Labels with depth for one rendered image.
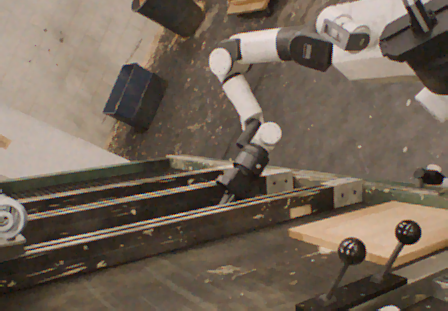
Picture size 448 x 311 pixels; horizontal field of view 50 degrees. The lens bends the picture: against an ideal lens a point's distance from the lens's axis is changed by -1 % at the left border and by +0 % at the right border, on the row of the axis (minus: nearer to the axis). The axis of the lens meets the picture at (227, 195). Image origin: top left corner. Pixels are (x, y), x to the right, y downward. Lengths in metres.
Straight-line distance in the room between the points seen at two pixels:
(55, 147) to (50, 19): 1.91
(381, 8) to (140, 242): 0.75
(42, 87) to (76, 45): 0.65
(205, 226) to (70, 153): 3.69
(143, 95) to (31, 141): 1.33
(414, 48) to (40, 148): 4.26
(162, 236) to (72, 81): 5.14
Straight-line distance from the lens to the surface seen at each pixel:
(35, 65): 6.11
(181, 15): 5.47
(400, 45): 0.72
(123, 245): 1.10
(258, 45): 1.39
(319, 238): 1.13
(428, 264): 0.92
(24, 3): 6.13
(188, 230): 1.17
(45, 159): 4.77
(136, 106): 5.32
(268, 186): 1.71
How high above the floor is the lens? 2.06
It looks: 34 degrees down
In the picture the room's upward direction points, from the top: 65 degrees counter-clockwise
